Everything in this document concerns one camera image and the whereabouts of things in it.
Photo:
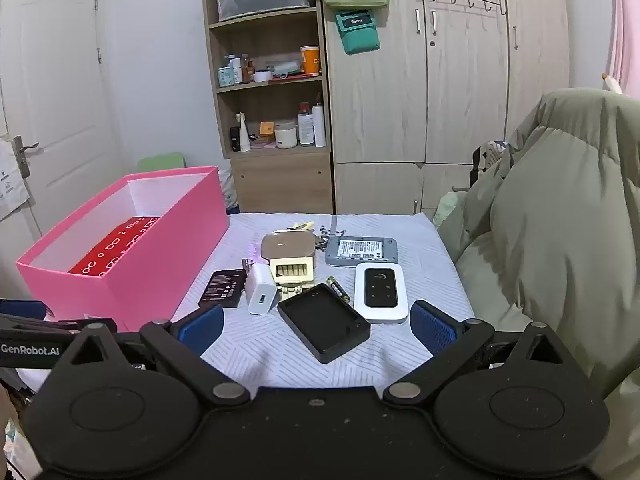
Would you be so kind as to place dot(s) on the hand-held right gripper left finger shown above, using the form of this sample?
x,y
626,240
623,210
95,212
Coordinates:
x,y
202,329

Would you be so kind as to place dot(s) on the cream plastic device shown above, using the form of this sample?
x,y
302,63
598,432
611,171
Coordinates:
x,y
294,271

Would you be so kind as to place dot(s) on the white portable router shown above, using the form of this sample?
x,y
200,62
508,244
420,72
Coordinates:
x,y
381,292

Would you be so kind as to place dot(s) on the white bottle with dark cap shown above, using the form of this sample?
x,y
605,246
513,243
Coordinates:
x,y
305,127

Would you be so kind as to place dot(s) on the white spray bottle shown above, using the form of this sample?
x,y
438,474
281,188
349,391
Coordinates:
x,y
244,137

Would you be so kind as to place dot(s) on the patterned tote bag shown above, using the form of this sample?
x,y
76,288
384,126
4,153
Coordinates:
x,y
492,157

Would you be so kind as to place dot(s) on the rounded square compact case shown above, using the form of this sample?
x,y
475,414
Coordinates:
x,y
287,245

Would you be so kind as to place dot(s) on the wooden shelf unit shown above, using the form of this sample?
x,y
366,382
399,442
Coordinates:
x,y
280,180

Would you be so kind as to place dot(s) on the white jar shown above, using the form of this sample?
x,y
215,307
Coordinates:
x,y
285,135

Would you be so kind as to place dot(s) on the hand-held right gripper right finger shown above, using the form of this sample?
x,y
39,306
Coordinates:
x,y
432,332

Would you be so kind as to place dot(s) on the white parcel bags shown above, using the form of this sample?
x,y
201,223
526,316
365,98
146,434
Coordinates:
x,y
229,190

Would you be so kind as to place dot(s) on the red patterned box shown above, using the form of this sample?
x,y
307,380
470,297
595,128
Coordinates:
x,y
115,247

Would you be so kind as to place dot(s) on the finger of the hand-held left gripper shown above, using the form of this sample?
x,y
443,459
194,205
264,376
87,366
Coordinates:
x,y
20,309

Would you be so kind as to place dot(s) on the white tape roll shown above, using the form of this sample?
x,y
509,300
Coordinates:
x,y
262,76

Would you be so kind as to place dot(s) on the tall white bottle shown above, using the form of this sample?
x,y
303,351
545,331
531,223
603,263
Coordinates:
x,y
319,127

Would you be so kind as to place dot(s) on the light wood wardrobe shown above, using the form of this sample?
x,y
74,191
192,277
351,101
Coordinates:
x,y
450,100

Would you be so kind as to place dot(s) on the white striped tablecloth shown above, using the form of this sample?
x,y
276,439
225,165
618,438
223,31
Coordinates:
x,y
280,360

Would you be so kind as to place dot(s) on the small black bottle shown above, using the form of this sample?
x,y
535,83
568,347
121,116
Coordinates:
x,y
235,140

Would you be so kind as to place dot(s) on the white door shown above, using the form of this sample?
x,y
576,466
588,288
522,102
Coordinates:
x,y
55,85

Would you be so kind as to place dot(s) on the black and gold battery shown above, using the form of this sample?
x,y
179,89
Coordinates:
x,y
339,290

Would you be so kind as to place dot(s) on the white printed plastic bag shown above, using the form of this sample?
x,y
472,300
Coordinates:
x,y
11,180

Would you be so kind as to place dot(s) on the blue and white boxes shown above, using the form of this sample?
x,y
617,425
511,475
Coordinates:
x,y
229,72

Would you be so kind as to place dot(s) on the brown glass bottle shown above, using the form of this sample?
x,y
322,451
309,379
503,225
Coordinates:
x,y
249,70

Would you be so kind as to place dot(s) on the white charger plug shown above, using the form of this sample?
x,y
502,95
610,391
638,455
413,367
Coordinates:
x,y
261,290

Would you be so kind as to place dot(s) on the teal pouch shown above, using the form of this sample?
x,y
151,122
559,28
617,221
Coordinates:
x,y
357,32

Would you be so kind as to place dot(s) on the orange paper cup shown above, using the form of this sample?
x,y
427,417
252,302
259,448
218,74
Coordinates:
x,y
310,60

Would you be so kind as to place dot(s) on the pink curtain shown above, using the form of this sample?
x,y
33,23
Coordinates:
x,y
625,20

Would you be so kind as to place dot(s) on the black plastic tray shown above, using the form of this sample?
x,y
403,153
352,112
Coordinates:
x,y
322,322

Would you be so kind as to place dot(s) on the small orange box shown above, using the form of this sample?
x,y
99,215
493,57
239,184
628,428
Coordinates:
x,y
266,128

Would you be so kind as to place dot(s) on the green folding table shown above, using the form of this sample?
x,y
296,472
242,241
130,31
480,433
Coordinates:
x,y
162,161

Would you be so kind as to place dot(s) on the black battery pack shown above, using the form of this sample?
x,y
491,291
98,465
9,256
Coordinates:
x,y
222,290

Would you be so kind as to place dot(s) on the pink cardboard box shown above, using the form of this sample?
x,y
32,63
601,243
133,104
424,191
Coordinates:
x,y
150,270

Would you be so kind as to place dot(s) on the grey router back cover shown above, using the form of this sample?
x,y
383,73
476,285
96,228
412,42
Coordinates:
x,y
360,251

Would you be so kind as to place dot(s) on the olive puffer jacket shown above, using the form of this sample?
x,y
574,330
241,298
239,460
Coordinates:
x,y
560,220

